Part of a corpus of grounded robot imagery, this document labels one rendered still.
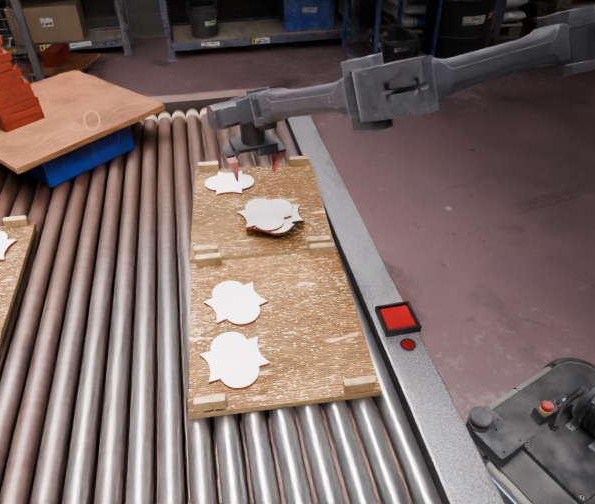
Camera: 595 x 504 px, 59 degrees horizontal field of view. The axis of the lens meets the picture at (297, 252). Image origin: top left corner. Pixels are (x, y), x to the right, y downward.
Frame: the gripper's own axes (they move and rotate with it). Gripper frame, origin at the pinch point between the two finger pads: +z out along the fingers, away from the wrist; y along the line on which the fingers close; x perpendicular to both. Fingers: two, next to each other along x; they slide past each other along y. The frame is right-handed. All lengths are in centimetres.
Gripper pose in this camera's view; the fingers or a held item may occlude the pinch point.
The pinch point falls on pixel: (255, 173)
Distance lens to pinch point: 131.4
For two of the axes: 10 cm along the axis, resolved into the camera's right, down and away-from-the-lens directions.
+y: 9.3, -2.5, 2.8
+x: -3.8, -6.1, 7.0
